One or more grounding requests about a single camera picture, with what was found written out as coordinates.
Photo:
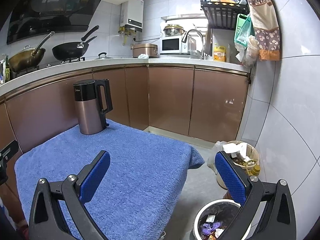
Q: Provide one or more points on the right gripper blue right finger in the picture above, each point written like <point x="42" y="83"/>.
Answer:
<point x="244" y="190"/>

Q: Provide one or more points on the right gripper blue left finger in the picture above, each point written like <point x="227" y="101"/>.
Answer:
<point x="80" y="189"/>

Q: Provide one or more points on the purple candy wrapper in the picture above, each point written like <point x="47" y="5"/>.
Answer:
<point x="207" y="229"/>

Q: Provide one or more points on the brown kitchen cabinets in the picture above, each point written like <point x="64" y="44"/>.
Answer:
<point x="199" y="102"/>

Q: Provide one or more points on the chrome kitchen faucet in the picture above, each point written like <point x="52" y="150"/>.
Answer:
<point x="195" y="40"/>

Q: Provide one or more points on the amber oil bottle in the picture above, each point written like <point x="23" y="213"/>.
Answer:
<point x="254" y="170"/>

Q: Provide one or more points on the beige wicker waste basket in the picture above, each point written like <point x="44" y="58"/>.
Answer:
<point x="246" y="157"/>

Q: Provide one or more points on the blue towel table cover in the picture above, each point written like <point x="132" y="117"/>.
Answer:
<point x="139" y="191"/>

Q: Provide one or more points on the black frying pan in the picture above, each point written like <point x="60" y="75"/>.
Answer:
<point x="74" y="50"/>

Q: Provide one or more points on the yellow detergent bottle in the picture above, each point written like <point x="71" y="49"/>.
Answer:
<point x="219" y="53"/>

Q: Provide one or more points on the black range hood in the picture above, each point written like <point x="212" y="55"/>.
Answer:
<point x="31" y="18"/>

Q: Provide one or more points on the floral hanging apron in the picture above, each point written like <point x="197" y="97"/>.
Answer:
<point x="266" y="29"/>

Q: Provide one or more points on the brown rice cooker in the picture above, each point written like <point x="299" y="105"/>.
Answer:
<point x="145" y="48"/>

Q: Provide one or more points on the green plastic bag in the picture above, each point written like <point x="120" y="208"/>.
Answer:
<point x="243" y="30"/>

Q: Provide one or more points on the white microwave oven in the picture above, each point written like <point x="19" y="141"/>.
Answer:
<point x="174" y="45"/>

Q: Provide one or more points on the white gas water heater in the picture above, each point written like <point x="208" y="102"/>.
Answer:
<point x="131" y="16"/>

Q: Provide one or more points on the brass wok with handle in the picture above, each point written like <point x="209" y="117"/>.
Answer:
<point x="29" y="57"/>

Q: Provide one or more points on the black wall dish rack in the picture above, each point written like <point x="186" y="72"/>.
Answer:
<point x="222" y="14"/>

